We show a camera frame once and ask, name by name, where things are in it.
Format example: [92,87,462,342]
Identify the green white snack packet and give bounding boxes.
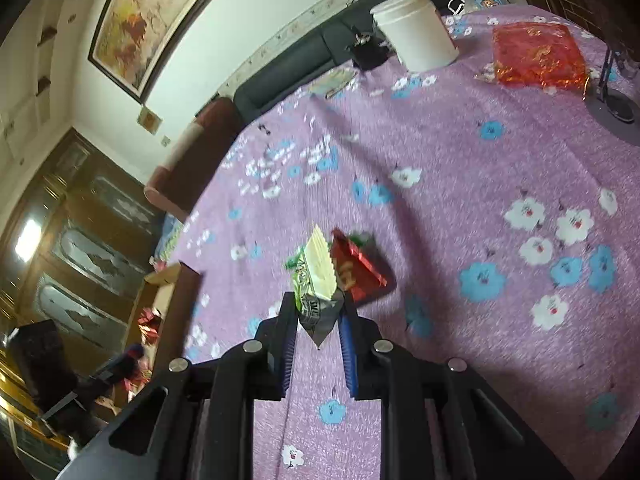
[288,226,344,348]

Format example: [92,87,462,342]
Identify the green candy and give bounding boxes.
[347,232,375,250]

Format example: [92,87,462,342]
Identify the red gold triangular snack bag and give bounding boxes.
[137,307,163,344]

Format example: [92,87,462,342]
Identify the cardboard tray box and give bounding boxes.
[96,262,202,414]

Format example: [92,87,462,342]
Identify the blue green blanket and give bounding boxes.
[149,214,183,268]

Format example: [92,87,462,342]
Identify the purple floral tablecloth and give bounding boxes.
[174,5,639,479]

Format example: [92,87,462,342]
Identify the brown armchair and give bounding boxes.
[143,96,244,222]

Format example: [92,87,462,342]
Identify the dark wooden cabinet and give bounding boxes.
[0,127,166,480]

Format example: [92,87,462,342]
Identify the booklet on table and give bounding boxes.
[308,67,358,100]

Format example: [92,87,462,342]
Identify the black leather sofa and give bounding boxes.
[233,0,450,124]

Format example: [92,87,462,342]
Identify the small black object on table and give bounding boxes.
[346,32,390,72]

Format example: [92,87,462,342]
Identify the white plastic jar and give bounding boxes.
[370,0,459,73]

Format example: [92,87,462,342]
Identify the red foil gift bag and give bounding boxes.
[475,22,589,93]

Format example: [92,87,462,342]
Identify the black stand base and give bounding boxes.
[584,47,639,146]

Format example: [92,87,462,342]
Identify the framed painting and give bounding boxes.
[88,0,209,104]

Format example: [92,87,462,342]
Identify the yellow wall plaque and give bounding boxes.
[137,106,163,136]

